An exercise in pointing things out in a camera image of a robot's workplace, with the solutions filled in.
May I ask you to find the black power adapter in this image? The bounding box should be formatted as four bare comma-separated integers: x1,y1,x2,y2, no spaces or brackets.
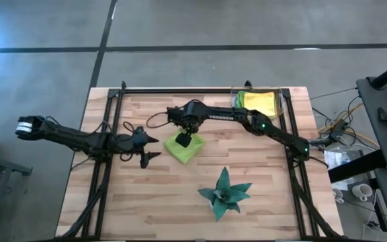
329,120,349,142

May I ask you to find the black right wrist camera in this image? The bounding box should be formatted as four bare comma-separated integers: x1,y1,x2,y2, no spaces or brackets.
175,132,193,149

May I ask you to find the yellow floor cable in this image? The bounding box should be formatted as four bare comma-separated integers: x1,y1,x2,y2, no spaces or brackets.
317,102,381,149

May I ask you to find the black crossbeam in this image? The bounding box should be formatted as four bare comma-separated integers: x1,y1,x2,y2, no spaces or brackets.
327,149,387,184

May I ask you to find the black desk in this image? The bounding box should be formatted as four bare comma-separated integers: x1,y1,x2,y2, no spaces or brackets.
356,76,387,242

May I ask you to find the clear plastic bin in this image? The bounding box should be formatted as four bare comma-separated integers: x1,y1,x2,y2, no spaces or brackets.
230,85,288,120

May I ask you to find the grey side table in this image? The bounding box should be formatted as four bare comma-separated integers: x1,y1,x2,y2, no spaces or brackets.
0,151,33,242

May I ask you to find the white plastic bag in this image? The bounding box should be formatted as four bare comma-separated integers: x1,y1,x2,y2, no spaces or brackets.
323,149,362,169

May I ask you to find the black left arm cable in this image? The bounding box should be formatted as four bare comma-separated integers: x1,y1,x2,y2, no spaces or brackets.
119,120,137,162

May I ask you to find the snake plant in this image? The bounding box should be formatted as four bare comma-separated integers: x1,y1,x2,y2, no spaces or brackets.
198,166,253,223

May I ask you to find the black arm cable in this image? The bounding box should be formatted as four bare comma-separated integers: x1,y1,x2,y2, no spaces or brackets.
119,120,137,162
145,99,201,129

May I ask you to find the yellow microfiber towel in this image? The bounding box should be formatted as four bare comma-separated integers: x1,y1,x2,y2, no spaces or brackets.
242,91,278,118

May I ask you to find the black aluminium table frame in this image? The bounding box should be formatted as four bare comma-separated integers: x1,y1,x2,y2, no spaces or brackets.
55,80,345,242

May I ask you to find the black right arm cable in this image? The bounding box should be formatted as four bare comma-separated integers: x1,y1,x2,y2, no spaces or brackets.
145,99,201,129

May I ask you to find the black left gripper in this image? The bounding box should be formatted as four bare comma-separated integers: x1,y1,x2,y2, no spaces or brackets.
121,129,163,169

